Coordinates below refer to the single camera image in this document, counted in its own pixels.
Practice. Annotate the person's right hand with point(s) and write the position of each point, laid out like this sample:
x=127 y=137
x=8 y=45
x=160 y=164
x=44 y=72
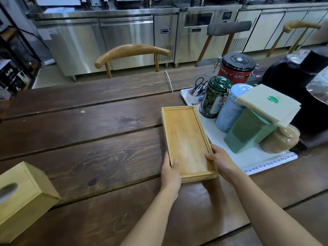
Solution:
x=225 y=165

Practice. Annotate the person's left hand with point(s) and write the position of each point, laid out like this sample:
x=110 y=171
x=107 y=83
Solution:
x=169 y=178

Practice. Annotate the person's right thumb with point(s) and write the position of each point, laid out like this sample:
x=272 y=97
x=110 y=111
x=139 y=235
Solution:
x=211 y=157

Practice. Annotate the person's left thumb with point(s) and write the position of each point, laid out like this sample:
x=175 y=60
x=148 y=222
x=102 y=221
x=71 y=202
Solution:
x=175 y=165

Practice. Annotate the rectangular wooden tray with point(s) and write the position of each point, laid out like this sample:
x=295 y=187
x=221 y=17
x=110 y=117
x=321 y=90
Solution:
x=184 y=140

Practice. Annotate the person's right forearm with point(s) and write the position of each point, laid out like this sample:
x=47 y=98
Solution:
x=266 y=212

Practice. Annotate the person's left forearm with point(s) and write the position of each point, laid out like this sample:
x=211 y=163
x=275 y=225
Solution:
x=151 y=220

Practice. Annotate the green rectangular box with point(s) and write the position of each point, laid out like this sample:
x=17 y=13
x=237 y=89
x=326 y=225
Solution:
x=246 y=133

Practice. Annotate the white tray with blue pattern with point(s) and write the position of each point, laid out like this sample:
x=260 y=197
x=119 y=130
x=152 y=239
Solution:
x=256 y=158

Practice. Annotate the light blue tin canister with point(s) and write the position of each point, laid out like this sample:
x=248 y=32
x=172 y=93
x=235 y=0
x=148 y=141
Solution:
x=229 y=112

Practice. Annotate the dark green tea tin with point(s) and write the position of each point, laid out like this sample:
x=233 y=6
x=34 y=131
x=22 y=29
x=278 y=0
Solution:
x=214 y=99

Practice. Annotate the white and blue cup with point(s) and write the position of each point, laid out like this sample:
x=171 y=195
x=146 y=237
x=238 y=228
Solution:
x=194 y=97

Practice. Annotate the beige ceramic jar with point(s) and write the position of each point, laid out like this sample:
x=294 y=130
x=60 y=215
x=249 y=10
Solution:
x=281 y=140

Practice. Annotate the beige paper filter packet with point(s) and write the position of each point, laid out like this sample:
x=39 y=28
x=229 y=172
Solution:
x=269 y=105

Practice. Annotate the red canister with black lid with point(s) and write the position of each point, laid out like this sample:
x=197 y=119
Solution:
x=235 y=72

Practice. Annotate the black appliance with clear lid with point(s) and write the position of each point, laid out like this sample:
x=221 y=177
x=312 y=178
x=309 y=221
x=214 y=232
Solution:
x=314 y=117

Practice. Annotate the stainless steel ice machine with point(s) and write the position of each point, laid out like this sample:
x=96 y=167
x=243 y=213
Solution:
x=194 y=40

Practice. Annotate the curved-back wooden chair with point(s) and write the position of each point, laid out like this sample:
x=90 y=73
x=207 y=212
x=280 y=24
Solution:
x=299 y=24
x=133 y=51

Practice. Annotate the grey padded chair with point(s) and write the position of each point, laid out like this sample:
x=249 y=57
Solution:
x=228 y=28

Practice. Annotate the stainless steel cabinet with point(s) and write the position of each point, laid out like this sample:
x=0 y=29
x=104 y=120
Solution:
x=271 y=28

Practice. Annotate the wooden tissue box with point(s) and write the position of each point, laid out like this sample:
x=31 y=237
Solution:
x=25 y=202

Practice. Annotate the stainless steel counter fridge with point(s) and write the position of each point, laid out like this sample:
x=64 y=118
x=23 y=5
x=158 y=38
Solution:
x=76 y=43

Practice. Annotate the black storage shelf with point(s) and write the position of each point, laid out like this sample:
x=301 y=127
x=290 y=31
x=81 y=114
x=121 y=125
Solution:
x=12 y=71

